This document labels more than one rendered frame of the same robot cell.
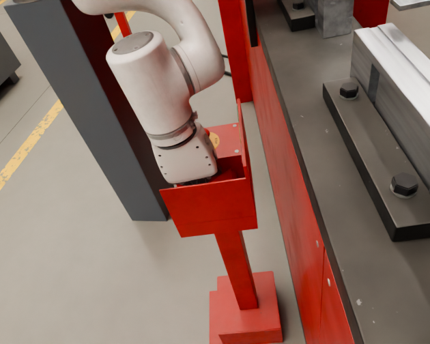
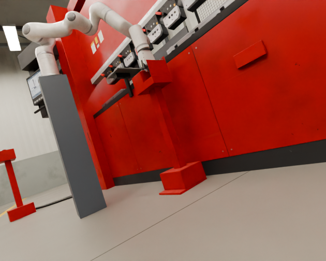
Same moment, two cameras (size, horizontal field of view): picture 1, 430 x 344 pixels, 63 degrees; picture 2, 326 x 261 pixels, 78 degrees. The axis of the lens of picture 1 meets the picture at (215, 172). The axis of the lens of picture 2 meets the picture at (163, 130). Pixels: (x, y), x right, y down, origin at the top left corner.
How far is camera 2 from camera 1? 1.44 m
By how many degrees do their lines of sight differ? 66
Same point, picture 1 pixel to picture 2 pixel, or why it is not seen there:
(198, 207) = (156, 68)
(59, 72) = (56, 103)
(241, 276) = (173, 132)
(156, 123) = (143, 39)
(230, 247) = (164, 110)
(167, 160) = (145, 54)
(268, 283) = not seen: hidden behind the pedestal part
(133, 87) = (138, 30)
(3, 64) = not seen: outside the picture
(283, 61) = not seen: hidden behind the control
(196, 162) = (151, 57)
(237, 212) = (165, 73)
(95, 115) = (70, 125)
